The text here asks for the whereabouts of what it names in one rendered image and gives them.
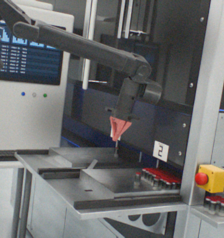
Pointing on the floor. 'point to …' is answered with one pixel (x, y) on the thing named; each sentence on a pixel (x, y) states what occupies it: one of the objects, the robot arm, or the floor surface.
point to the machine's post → (204, 114)
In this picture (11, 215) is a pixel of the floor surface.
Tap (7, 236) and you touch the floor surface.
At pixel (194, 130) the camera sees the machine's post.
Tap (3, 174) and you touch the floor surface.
